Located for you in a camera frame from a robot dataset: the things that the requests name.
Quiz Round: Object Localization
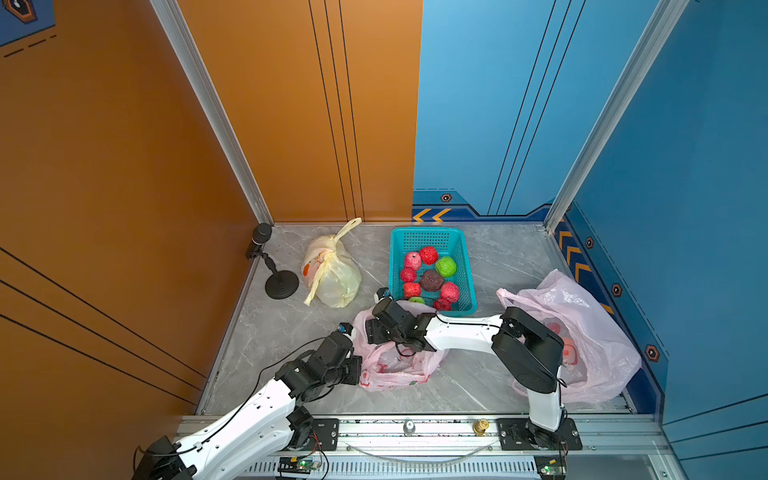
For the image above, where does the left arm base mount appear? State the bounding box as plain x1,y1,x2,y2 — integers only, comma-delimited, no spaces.
287,418,340,452

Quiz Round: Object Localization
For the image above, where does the yellow knotted plastic bag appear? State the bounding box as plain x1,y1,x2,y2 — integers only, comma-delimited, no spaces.
302,217,362,309

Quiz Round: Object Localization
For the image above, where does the pink plastic bag with hearts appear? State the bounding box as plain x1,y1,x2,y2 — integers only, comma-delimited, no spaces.
496,270,641,404

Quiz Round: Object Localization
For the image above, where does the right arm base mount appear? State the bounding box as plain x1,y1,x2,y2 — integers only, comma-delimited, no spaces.
496,418,583,452

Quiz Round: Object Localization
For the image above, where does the brass knob on rail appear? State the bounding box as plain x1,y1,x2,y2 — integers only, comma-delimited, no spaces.
473,419,490,437

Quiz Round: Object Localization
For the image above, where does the teal plastic basket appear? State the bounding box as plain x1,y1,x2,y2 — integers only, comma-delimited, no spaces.
389,227,478,316

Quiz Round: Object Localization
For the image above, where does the green circuit board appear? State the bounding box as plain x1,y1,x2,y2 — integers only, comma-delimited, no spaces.
277,456,322,478
534,456,567,480

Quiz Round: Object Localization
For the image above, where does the orange-red ball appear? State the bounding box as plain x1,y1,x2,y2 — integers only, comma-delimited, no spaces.
403,282,421,299

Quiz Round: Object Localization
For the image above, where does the dark maroon ball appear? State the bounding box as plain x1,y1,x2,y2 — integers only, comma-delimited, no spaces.
420,269,445,292

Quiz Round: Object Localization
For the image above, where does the black desktop microphone stand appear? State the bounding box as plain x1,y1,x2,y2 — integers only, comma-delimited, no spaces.
245,223,299,300

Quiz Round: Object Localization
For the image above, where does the pink knotted plastic bag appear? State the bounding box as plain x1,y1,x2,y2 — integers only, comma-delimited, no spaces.
352,308,447,392

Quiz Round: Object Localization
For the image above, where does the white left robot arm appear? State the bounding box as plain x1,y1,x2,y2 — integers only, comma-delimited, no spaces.
133,323,362,479

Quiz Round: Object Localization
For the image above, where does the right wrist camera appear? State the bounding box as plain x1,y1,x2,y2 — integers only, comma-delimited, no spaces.
372,287,415,328

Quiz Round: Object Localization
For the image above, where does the silver knob on rail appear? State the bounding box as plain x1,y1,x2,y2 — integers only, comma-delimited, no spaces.
402,420,416,436

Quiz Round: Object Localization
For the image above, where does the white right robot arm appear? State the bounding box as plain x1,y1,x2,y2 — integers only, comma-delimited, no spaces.
364,299,565,433

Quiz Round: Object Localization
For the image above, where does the right green circuit board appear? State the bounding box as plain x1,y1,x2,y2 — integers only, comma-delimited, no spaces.
534,456,567,480

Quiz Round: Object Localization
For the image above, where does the left green circuit board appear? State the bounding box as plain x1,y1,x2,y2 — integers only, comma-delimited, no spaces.
277,456,322,478

